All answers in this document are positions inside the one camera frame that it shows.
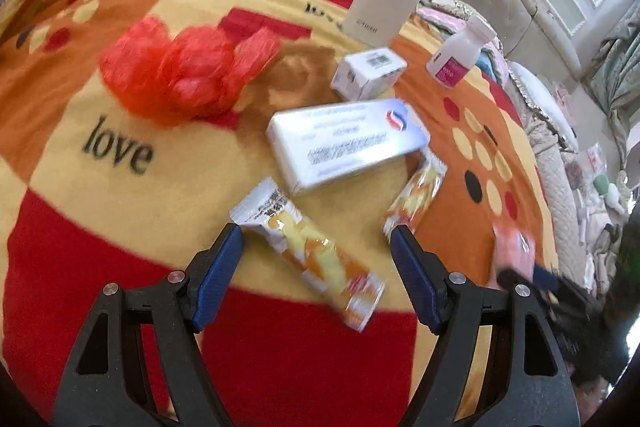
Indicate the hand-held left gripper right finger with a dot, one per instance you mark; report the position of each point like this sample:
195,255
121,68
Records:
417,277

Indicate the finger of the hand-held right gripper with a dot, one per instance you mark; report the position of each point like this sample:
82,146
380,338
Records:
542,278

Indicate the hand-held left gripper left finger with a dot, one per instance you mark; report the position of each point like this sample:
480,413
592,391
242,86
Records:
217,277

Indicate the pink packet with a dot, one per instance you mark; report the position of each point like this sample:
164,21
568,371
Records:
515,252

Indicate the orange yellow snack packet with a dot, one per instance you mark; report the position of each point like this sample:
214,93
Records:
415,197
310,257

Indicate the grey quilted bedspread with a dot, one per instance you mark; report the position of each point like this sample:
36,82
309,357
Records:
555,167

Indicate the printed orange red blanket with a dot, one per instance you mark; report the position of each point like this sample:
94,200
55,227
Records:
100,217

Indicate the long white blue medicine box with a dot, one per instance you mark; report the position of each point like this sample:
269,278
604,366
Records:
345,147

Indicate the small white box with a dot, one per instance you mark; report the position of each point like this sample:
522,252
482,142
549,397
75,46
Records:
367,74

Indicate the red mesh bag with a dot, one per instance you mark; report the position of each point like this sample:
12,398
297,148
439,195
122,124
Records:
190,69

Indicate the white pink-label pill bottle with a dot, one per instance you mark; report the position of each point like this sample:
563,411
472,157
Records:
457,57

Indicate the pink patterned cushion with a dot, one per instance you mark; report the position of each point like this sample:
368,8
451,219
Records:
482,57

